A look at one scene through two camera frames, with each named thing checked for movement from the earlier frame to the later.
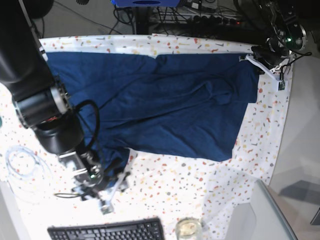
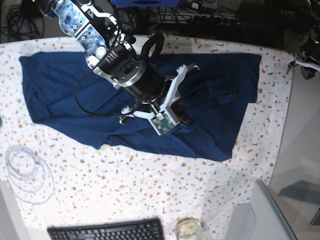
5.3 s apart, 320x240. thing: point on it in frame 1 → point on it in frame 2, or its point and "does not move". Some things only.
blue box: [145, 3] does not move
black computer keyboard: [145, 229] does not move
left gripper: [102, 183] → [126, 71]
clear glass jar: [189, 228] does not move
